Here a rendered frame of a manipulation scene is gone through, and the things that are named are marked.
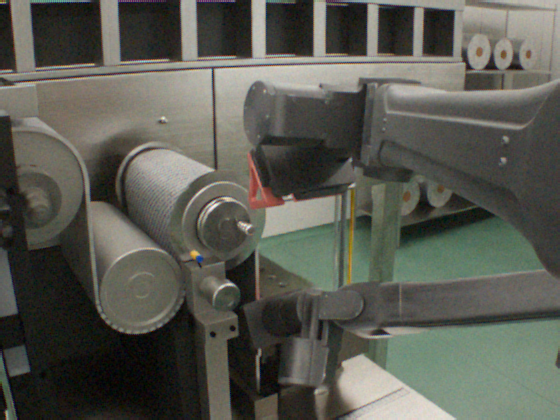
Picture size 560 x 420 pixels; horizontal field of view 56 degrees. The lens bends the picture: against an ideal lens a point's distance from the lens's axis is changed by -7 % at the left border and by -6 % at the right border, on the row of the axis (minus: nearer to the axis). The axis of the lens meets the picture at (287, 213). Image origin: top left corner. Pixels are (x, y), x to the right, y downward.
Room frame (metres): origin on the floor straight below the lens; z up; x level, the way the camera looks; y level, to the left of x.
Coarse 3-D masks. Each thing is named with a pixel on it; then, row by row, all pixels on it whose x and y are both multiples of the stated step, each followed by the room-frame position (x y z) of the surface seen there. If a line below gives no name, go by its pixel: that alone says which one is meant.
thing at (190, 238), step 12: (204, 192) 0.71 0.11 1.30; (216, 192) 0.72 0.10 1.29; (228, 192) 0.73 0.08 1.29; (240, 192) 0.74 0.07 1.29; (192, 204) 0.70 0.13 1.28; (204, 204) 0.71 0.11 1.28; (192, 216) 0.70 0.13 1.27; (252, 216) 0.75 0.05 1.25; (192, 228) 0.70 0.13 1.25; (192, 240) 0.70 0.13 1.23; (204, 252) 0.71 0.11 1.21; (216, 252) 0.72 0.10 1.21; (228, 252) 0.73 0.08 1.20
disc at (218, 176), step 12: (204, 180) 0.72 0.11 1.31; (216, 180) 0.72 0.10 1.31; (228, 180) 0.73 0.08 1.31; (240, 180) 0.74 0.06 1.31; (192, 192) 0.71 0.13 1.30; (180, 204) 0.70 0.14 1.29; (180, 216) 0.69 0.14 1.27; (264, 216) 0.76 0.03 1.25; (180, 228) 0.69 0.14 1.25; (180, 240) 0.69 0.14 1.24; (252, 240) 0.75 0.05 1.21; (180, 252) 0.69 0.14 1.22; (240, 252) 0.74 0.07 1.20; (228, 264) 0.73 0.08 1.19
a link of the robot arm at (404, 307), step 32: (352, 288) 0.61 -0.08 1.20; (384, 288) 0.60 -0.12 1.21; (416, 288) 0.59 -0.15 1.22; (448, 288) 0.57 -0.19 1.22; (480, 288) 0.55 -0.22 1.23; (512, 288) 0.54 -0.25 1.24; (544, 288) 0.52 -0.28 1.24; (352, 320) 0.59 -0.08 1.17; (384, 320) 0.57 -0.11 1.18; (416, 320) 0.56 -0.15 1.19; (448, 320) 0.55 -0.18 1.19; (480, 320) 0.54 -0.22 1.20; (512, 320) 0.53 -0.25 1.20; (544, 320) 0.52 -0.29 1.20
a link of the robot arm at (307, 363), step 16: (320, 304) 0.61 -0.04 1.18; (336, 304) 0.60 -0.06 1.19; (352, 304) 0.59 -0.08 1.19; (336, 336) 0.62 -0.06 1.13; (288, 352) 0.60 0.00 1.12; (304, 352) 0.60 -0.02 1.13; (320, 352) 0.59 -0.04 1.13; (336, 352) 0.61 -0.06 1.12; (288, 368) 0.59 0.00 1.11; (304, 368) 0.58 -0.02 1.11; (320, 368) 0.58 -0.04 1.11; (288, 384) 0.61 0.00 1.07; (304, 384) 0.57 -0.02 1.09; (320, 384) 0.57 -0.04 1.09
